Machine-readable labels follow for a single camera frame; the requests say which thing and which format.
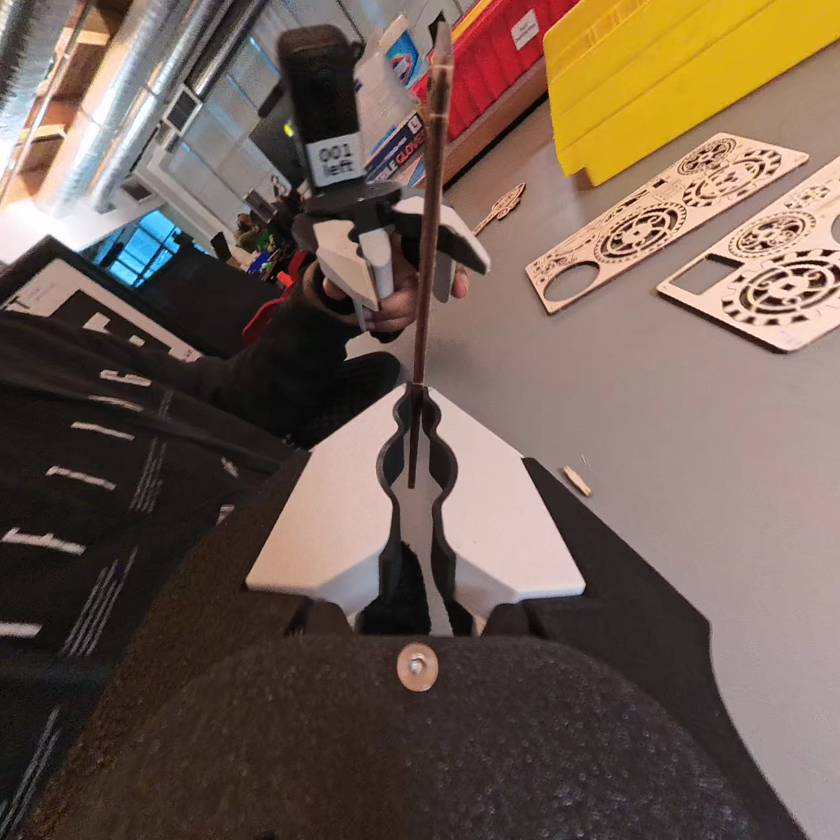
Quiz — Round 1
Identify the grey desk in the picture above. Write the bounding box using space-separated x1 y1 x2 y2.
315 59 840 840

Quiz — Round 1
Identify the white cardboard box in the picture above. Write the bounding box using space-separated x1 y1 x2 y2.
351 49 421 155

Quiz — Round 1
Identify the gear-pattern wooden puzzle sheet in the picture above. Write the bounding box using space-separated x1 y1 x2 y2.
525 133 809 315

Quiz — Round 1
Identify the yellow plastic bin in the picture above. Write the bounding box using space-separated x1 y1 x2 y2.
542 0 840 188

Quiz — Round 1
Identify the person's left hand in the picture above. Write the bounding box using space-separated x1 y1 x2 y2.
320 262 471 343

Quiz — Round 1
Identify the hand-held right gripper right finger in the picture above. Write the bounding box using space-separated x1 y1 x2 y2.
420 386 587 636

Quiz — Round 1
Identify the silver ventilation duct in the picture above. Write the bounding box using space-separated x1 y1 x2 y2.
0 0 73 158
33 0 217 217
88 0 277 214

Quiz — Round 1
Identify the white wipes canister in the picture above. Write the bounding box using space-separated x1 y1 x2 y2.
377 14 429 93

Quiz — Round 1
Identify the two-hole wooden puzzle sheet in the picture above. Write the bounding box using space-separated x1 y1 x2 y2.
656 156 840 354

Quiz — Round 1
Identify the person's left forearm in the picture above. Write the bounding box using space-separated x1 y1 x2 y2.
187 252 408 454

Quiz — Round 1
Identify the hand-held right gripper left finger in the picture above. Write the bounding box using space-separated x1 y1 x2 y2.
246 384 411 634

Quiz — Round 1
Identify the blue white glove box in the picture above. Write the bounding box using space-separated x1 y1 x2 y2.
363 110 429 186

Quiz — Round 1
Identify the wooden key-shaped piece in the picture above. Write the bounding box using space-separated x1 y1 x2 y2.
472 182 527 237

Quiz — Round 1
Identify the wood-edged desk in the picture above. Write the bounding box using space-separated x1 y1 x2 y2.
420 56 551 194

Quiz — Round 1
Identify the ring-pattern wooden puzzle sheet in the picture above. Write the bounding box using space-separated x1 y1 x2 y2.
407 20 455 492

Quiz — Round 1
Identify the black white marker board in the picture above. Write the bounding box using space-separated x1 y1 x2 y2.
0 236 224 368

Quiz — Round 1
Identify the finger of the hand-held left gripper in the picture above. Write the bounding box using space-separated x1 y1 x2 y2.
392 196 492 304
314 218 396 330

